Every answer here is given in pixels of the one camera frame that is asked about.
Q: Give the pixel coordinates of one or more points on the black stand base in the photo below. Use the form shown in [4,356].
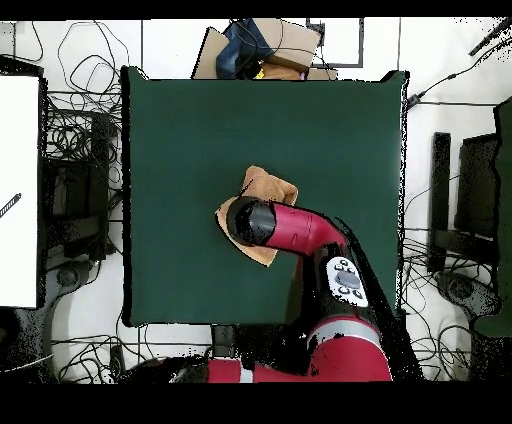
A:
[66,276]
[464,288]

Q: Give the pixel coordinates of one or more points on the brown cardboard box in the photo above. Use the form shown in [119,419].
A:
[296,44]

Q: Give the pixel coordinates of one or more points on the black equipment rack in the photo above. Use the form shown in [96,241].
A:
[76,200]

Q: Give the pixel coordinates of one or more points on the black rod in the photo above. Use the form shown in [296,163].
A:
[490,40]

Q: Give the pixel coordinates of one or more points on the dark green table cloth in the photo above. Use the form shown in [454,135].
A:
[180,140]

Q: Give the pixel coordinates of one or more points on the blue jeans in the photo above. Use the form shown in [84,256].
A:
[232,60]

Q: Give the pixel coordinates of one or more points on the flat brown cardboard sheet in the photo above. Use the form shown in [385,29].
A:
[208,60]

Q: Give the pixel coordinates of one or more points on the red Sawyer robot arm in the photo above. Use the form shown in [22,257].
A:
[296,228]

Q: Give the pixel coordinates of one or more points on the orange terry towel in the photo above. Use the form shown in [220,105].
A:
[268,186]

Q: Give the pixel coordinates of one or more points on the grey square floor frame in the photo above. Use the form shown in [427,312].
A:
[340,65]

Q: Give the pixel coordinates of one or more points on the white panel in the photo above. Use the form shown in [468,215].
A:
[20,160]

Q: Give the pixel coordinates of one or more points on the black chair frame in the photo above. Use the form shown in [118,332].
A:
[476,188]

